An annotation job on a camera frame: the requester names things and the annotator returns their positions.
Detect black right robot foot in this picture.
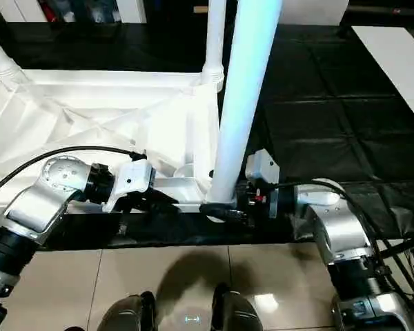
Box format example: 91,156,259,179
211,282,264,331

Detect black robot foot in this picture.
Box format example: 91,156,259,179
97,290,158,331
211,282,264,331

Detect white plastic table top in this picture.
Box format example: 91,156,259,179
0,66,227,216

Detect black left robot foot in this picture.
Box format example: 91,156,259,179
97,290,158,331

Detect white flat board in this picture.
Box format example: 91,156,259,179
351,26,414,133

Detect white cabinet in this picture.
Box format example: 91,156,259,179
0,0,147,24

